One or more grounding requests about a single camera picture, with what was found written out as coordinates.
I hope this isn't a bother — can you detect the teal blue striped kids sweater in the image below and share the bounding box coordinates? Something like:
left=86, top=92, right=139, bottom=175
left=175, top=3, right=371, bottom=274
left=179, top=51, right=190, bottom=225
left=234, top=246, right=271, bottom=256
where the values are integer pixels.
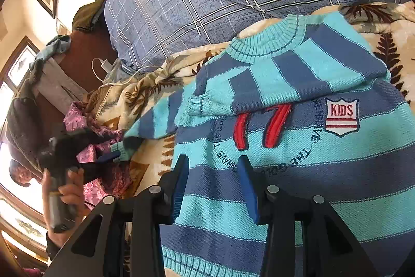
left=116, top=12, right=414, bottom=276

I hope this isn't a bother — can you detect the person's left hand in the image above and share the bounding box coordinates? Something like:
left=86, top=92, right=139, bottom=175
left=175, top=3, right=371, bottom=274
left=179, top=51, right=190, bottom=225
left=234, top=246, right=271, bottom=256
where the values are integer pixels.
left=41, top=168, right=84, bottom=248

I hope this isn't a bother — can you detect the pink floral garment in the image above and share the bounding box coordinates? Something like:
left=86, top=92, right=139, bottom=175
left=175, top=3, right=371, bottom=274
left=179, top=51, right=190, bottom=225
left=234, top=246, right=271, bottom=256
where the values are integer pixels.
left=63, top=101, right=132, bottom=209

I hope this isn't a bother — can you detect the white phone charger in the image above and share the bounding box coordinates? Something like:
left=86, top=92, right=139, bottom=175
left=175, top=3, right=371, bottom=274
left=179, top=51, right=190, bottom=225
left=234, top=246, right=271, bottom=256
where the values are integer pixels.
left=100, top=59, right=113, bottom=74

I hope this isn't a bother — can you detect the light blue cloth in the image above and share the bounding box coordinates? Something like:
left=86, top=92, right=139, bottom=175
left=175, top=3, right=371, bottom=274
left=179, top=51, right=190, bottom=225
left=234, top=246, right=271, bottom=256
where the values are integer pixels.
left=29, top=35, right=72, bottom=71

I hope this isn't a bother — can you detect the olive green garment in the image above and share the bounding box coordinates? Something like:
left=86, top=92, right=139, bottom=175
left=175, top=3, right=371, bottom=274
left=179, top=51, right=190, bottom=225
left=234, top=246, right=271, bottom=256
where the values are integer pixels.
left=72, top=0, right=107, bottom=33

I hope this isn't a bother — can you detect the white charger cable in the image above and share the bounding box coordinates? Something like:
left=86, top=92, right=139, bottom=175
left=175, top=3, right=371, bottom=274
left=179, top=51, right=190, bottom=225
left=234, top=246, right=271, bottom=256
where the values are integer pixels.
left=90, top=56, right=163, bottom=89

